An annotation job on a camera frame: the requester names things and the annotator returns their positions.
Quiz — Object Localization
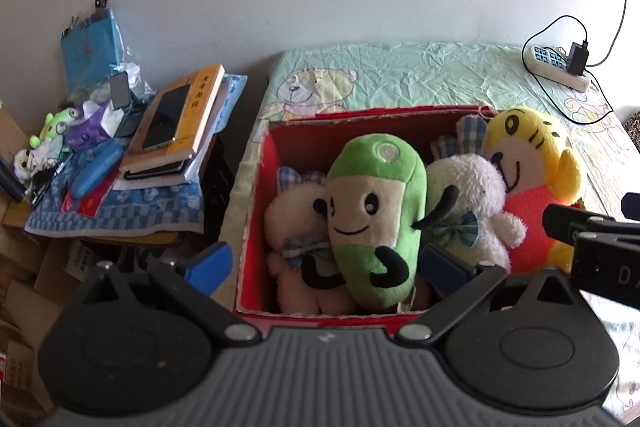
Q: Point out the red cardboard box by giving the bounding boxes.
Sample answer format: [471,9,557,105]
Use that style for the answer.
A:
[235,104,587,329]

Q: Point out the black power adapter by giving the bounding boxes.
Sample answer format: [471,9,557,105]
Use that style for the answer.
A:
[566,41,590,76]

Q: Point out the small upright phone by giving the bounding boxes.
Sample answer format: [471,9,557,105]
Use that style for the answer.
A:
[109,71,132,110]

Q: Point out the blue white paper packet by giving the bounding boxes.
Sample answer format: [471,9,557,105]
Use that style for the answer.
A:
[211,74,249,134]

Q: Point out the black stick-shaped object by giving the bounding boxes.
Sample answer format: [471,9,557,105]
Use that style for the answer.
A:
[0,157,27,204]

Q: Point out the dark grey pouch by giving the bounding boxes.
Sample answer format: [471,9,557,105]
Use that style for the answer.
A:
[114,104,149,138]

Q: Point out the yellow tiger plush toy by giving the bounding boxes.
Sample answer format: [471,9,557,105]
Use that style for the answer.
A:
[482,106,589,276]

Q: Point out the pinkish white plush rabbit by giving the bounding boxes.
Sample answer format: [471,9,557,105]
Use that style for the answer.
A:
[263,166,362,316]

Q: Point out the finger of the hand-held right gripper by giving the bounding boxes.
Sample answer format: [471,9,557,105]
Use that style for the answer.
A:
[621,192,640,224]
[542,203,619,254]

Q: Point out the green frog toy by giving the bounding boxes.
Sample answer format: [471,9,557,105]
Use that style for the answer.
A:
[29,107,84,150]

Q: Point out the purple tissue pack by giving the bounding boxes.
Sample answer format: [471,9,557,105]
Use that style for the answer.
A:
[67,102,124,152]

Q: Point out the black smartphone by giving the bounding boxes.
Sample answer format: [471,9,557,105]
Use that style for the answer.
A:
[142,83,192,152]

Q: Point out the clear plastic bag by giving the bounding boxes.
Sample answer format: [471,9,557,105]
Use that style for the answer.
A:
[107,42,157,108]

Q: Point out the small white owl toy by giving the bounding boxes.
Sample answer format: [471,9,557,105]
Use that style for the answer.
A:
[12,147,42,180]

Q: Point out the blue clipped document bag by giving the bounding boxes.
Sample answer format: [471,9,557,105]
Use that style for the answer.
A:
[61,0,126,98]

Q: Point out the blue glasses case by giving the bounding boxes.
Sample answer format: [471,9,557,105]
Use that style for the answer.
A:
[70,141,125,200]

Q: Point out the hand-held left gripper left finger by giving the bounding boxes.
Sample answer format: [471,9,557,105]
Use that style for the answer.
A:
[82,241,263,349]

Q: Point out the white plush rabbit plaid ears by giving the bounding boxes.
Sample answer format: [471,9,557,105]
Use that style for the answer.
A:
[425,114,529,274]

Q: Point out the thin black cable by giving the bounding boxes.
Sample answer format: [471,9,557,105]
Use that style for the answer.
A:
[522,14,615,126]

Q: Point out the black notebook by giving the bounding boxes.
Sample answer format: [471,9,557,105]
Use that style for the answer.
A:
[124,158,194,182]

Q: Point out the grey power cord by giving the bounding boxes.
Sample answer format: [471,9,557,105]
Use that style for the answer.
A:
[585,0,632,68]

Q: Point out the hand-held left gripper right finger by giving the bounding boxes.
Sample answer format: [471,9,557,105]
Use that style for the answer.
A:
[394,243,586,344]

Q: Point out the red packet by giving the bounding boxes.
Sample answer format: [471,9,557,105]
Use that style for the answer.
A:
[62,179,122,216]

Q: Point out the green moustached plush toy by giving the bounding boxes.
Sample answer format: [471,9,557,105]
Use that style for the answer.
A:
[300,133,461,312]

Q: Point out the blue white checked cloth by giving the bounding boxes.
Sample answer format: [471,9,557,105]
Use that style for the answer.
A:
[25,147,207,239]

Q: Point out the white power strip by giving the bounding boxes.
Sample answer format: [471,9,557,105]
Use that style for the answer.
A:
[530,45,592,92]

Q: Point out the yellow book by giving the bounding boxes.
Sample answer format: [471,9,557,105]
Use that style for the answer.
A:
[120,64,226,164]

